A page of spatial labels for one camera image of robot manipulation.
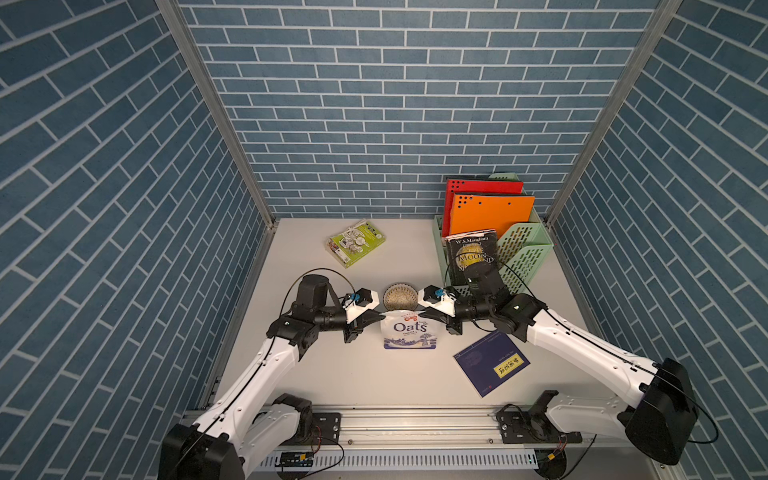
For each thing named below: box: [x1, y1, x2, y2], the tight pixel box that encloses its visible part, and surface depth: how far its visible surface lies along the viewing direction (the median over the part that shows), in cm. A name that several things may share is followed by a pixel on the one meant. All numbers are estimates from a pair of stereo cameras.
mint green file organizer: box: [434, 173, 553, 294], surface depth 88 cm
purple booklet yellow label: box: [453, 331, 531, 398], surface depth 86 cm
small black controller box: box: [275, 452, 314, 467], surface depth 73 cm
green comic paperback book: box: [326, 219, 387, 268], surface depth 113 cm
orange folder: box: [450, 193, 535, 239], surface depth 90 cm
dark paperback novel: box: [442, 229, 498, 285], surface depth 91 cm
